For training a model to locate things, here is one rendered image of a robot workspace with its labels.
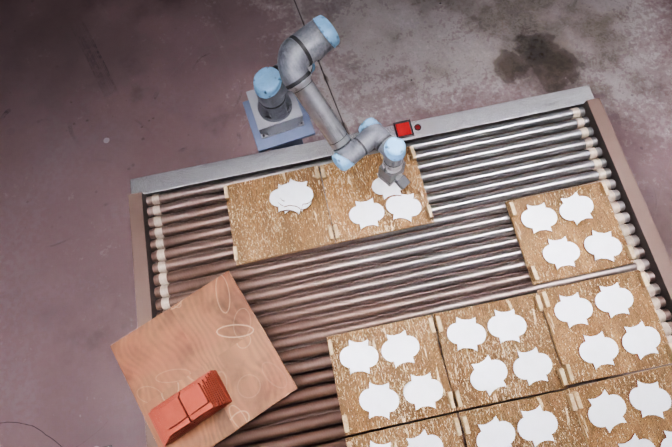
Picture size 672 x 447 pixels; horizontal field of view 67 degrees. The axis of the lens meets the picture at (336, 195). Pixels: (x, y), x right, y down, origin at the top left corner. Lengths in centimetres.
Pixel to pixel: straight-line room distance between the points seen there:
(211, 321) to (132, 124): 194
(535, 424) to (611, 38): 272
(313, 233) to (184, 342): 64
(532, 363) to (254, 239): 116
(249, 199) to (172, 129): 144
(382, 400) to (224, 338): 62
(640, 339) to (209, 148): 252
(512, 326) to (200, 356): 116
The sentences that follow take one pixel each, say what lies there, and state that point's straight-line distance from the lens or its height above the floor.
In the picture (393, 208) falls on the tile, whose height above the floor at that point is 95.
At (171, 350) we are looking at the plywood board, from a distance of 202.
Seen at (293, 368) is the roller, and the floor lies 92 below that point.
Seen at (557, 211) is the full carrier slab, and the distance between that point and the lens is 226.
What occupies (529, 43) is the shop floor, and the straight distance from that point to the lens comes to 381.
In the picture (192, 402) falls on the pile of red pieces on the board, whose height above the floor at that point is 129.
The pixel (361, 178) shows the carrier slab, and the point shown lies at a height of 94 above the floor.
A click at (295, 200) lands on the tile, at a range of 208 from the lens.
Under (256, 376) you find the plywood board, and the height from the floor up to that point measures 104.
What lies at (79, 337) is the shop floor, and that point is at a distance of 335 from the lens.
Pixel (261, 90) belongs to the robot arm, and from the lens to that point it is 209.
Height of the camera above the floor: 295
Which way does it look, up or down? 71 degrees down
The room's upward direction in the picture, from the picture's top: 6 degrees counter-clockwise
